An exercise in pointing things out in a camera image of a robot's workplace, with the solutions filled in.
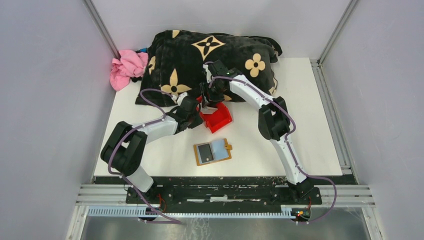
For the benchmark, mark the pink cloth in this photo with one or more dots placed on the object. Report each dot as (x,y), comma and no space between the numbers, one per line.
(130,65)

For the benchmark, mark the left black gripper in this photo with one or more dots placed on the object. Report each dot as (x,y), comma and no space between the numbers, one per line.
(197,122)

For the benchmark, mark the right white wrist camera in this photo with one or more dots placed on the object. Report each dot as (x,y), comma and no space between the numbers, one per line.
(207,73)

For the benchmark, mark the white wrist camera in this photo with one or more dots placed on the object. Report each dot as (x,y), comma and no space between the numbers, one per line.
(207,73)
(178,99)

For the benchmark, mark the yellow leather card holder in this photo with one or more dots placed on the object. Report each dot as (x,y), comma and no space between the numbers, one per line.
(221,151)

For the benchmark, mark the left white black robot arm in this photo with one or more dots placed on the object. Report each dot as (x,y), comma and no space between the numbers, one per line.
(123,150)

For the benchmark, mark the aluminium rail frame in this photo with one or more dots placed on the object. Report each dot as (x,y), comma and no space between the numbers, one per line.
(107,209)

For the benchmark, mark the red plastic bin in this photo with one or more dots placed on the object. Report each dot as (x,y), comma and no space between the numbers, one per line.
(218,119)

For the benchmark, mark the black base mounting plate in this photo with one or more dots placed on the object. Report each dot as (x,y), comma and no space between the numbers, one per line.
(259,194)

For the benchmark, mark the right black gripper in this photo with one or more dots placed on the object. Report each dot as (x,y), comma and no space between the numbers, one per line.
(204,87)

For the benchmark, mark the stack of credit cards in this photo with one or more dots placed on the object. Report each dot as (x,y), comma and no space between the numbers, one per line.
(208,110)

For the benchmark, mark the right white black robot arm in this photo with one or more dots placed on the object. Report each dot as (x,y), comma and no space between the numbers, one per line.
(274,122)

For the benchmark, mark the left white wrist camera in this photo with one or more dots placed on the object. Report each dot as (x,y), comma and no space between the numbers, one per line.
(178,99)

